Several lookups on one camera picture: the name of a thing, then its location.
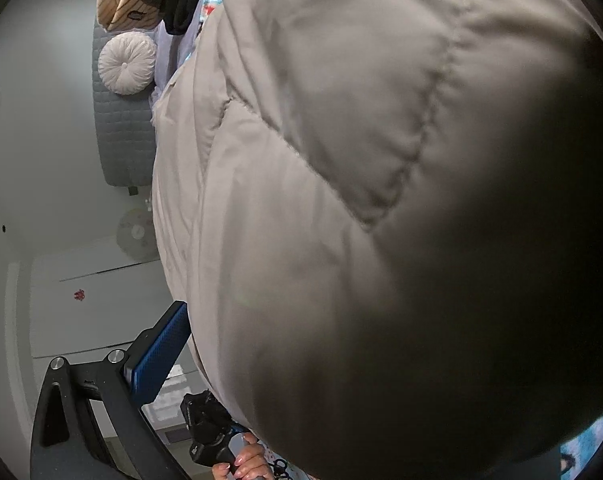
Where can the person's left hand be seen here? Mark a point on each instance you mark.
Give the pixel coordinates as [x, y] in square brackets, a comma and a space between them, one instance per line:
[251, 465]

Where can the grey quilted headboard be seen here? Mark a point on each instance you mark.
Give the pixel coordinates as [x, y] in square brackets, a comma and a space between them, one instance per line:
[121, 140]

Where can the white wardrobe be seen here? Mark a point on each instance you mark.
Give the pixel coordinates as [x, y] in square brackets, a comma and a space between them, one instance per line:
[81, 320]

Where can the white standing fan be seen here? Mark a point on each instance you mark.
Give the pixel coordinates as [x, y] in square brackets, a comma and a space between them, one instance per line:
[136, 232]

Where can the beige quilted puffer jacket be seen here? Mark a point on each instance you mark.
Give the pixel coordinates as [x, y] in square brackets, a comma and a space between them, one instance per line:
[331, 160]

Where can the round white pleated cushion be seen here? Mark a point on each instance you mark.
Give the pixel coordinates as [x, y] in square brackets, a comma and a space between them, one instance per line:
[126, 62]

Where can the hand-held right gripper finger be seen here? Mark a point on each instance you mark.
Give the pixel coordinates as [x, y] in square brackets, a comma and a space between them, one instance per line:
[159, 350]

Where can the purple duvet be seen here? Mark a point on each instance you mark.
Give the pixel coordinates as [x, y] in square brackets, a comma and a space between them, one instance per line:
[176, 55]

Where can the red wardrobe sticker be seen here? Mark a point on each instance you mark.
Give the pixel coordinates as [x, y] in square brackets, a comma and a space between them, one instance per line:
[79, 295]

